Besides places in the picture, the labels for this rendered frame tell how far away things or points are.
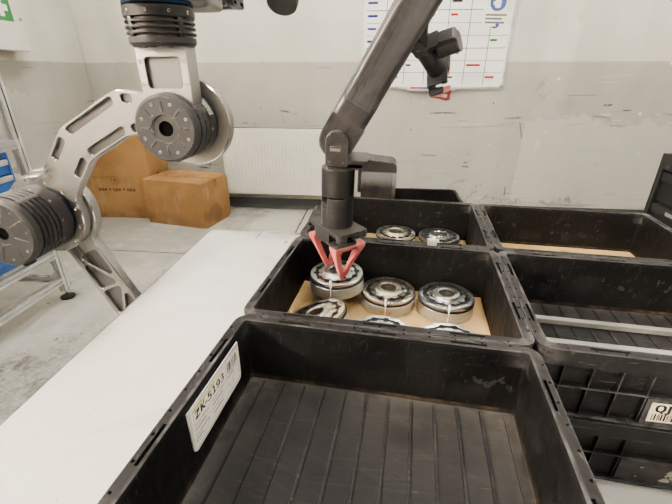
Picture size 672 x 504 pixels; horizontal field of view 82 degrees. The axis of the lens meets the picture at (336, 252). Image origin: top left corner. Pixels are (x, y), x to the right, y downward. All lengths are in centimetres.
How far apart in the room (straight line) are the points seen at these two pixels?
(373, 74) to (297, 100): 315
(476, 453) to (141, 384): 61
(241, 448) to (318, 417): 10
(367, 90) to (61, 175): 89
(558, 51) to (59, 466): 387
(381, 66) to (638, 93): 372
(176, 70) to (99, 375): 64
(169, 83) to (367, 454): 80
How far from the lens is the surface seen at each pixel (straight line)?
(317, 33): 372
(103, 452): 78
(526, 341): 56
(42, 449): 83
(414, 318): 74
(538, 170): 403
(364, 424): 55
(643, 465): 75
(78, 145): 121
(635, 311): 94
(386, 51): 61
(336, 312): 64
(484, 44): 376
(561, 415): 48
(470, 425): 58
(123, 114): 112
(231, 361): 54
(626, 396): 66
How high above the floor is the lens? 124
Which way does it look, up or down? 25 degrees down
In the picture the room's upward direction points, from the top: straight up
